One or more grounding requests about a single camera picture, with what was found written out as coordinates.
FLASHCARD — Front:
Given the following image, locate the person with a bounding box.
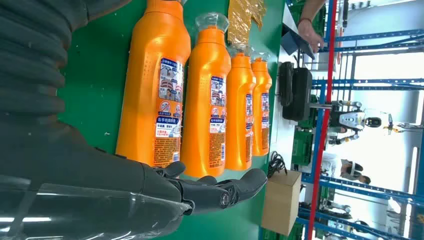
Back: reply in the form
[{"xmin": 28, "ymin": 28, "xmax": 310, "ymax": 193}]
[
  {"xmin": 340, "ymin": 158, "xmax": 372, "ymax": 185},
  {"xmin": 297, "ymin": 0, "xmax": 327, "ymax": 54}
]

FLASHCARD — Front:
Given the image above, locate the brown cardboard box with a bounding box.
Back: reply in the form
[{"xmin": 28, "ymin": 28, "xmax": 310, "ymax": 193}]
[{"xmin": 261, "ymin": 170, "xmax": 302, "ymax": 237}]

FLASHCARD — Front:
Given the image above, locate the black hard carrying case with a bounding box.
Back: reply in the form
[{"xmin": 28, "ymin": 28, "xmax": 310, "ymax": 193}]
[{"xmin": 282, "ymin": 67, "xmax": 313, "ymax": 122}]

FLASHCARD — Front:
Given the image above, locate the blue metal rack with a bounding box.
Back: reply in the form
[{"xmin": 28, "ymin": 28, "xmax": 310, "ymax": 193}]
[{"xmin": 294, "ymin": 0, "xmax": 424, "ymax": 240}]

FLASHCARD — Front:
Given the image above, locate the black coiled cable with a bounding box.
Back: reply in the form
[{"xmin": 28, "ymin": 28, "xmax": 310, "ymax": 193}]
[{"xmin": 267, "ymin": 151, "xmax": 288, "ymax": 180}]

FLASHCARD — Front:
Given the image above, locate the black handheld controller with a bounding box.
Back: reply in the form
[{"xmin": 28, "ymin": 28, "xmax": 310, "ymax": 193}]
[{"xmin": 278, "ymin": 61, "xmax": 295, "ymax": 107}]

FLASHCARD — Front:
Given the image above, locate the red metal post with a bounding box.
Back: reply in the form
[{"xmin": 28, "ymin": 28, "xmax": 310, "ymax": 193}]
[{"xmin": 307, "ymin": 0, "xmax": 338, "ymax": 240}]

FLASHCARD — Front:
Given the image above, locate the dark tablet computer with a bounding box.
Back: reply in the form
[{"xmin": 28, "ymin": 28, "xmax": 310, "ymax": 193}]
[{"xmin": 281, "ymin": 23, "xmax": 316, "ymax": 61}]

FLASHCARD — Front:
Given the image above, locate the white desk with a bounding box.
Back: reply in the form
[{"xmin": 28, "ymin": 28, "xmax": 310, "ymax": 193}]
[{"xmin": 268, "ymin": 3, "xmax": 301, "ymax": 176}]

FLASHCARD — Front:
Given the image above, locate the white humanoid robot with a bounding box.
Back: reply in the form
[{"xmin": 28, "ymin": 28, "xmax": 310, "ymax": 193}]
[{"xmin": 327, "ymin": 100, "xmax": 382, "ymax": 146}]

